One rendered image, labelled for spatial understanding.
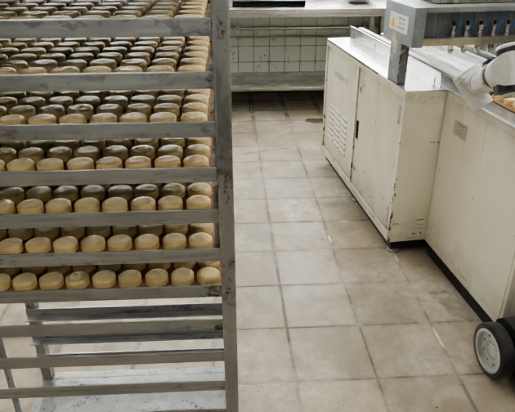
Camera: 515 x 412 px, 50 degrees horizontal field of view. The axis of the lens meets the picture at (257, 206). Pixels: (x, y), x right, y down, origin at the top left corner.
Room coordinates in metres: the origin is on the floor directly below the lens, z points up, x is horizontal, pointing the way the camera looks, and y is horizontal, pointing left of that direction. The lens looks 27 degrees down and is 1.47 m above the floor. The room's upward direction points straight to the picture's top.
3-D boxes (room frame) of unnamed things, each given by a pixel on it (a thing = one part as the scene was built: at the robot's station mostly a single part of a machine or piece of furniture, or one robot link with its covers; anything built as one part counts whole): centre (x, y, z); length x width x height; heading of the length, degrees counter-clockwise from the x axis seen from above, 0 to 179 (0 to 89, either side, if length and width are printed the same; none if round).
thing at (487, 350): (1.54, -0.86, 0.10); 0.20 x 0.05 x 0.20; 9
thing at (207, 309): (1.35, 0.39, 0.42); 0.64 x 0.03 x 0.03; 93
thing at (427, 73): (2.97, -0.69, 0.88); 1.28 x 0.01 x 0.07; 9
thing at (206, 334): (1.35, 0.39, 0.33); 0.64 x 0.03 x 0.03; 93
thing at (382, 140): (3.01, -0.90, 0.42); 1.28 x 0.72 x 0.84; 9
